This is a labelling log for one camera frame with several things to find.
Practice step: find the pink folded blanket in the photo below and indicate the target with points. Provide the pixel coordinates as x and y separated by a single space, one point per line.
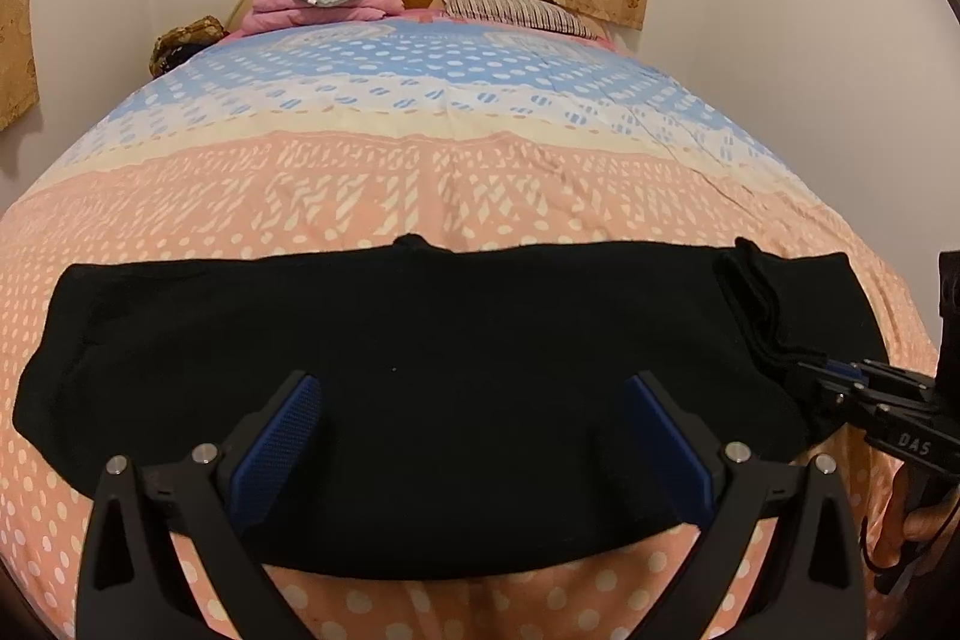
315 14

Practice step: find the person's right hand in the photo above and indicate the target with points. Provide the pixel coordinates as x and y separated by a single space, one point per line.
892 520

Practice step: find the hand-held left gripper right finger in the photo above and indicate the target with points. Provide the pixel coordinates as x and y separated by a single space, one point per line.
671 452

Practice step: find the beige floral side curtain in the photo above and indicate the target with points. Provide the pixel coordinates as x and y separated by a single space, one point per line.
15 63

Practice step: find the black pants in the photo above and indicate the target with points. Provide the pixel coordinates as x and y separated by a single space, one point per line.
465 325

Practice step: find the brown patterned bag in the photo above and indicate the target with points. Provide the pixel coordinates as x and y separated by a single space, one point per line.
184 46

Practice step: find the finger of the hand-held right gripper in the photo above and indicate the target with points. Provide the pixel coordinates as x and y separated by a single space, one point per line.
840 371
840 415

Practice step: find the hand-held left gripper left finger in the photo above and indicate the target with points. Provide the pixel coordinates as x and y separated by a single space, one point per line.
274 452

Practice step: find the polka dot bed quilt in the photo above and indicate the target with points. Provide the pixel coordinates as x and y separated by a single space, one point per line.
450 175

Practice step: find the striped pillow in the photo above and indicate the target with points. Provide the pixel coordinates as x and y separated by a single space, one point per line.
517 12

